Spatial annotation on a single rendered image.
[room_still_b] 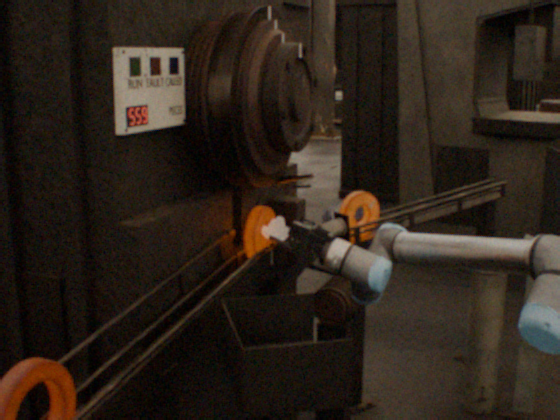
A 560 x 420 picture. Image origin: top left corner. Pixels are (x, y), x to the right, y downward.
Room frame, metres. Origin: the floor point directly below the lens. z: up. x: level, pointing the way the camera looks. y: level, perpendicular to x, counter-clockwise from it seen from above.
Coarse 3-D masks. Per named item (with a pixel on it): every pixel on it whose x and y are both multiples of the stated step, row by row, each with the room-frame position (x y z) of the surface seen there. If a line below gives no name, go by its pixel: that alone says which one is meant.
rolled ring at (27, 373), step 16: (16, 368) 0.94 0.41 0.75; (32, 368) 0.95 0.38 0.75; (48, 368) 0.98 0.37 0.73; (64, 368) 1.01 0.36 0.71; (0, 384) 0.91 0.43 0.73; (16, 384) 0.91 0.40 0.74; (32, 384) 0.94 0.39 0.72; (48, 384) 1.01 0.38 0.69; (64, 384) 1.01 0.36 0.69; (0, 400) 0.89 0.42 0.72; (16, 400) 0.91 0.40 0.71; (64, 400) 1.01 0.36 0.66; (0, 416) 0.88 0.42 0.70; (64, 416) 1.00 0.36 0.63
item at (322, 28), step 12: (312, 0) 10.68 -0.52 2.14; (324, 0) 10.65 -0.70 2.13; (312, 12) 10.69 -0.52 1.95; (324, 12) 10.65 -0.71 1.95; (312, 24) 10.69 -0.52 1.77; (324, 24) 10.65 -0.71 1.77; (312, 36) 10.69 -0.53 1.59; (324, 36) 10.65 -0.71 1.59; (312, 48) 10.70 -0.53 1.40; (324, 48) 10.65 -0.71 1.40; (324, 60) 10.65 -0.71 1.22; (324, 72) 10.65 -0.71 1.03; (324, 84) 10.65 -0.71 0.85; (324, 96) 10.65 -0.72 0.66; (324, 108) 10.65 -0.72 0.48; (324, 120) 10.65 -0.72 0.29; (312, 132) 10.72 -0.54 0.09; (324, 132) 10.65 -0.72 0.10
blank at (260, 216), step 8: (256, 208) 1.81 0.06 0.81; (264, 208) 1.81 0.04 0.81; (248, 216) 1.79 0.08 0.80; (256, 216) 1.78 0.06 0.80; (264, 216) 1.81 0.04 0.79; (272, 216) 1.86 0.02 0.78; (248, 224) 1.77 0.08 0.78; (256, 224) 1.76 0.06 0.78; (264, 224) 1.85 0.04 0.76; (248, 232) 1.76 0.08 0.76; (256, 232) 1.76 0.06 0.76; (248, 240) 1.76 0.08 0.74; (256, 240) 1.76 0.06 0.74; (264, 240) 1.85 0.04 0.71; (248, 248) 1.76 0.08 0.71; (256, 248) 1.76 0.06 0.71; (248, 256) 1.78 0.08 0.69
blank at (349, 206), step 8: (360, 192) 2.20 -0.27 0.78; (344, 200) 2.19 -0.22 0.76; (352, 200) 2.18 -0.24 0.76; (360, 200) 2.19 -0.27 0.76; (368, 200) 2.21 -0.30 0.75; (376, 200) 2.23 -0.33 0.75; (344, 208) 2.17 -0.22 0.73; (352, 208) 2.18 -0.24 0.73; (368, 208) 2.22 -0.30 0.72; (376, 208) 2.23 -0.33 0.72; (352, 216) 2.18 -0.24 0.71; (368, 216) 2.22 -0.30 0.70; (376, 216) 2.23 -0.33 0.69; (352, 224) 2.18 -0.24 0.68; (352, 232) 2.18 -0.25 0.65; (368, 232) 2.22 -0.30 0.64
